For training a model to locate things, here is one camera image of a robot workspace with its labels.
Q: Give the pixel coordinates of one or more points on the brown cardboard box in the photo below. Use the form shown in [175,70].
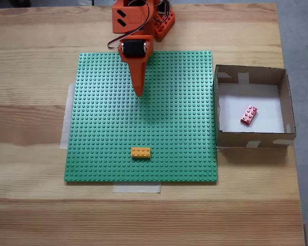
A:
[233,141]

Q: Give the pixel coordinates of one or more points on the red lego block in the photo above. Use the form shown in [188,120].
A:
[249,115]

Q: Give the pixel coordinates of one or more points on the white paper box liner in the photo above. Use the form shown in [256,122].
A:
[267,102]

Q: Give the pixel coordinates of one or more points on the long masking tape strip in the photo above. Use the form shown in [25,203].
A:
[65,123]

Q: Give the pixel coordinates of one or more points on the short masking tape strip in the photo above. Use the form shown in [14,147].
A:
[136,189]

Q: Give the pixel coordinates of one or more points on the green lego baseplate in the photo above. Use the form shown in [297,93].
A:
[105,115]

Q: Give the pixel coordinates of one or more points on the yellow lego block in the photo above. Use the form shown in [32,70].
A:
[141,153]

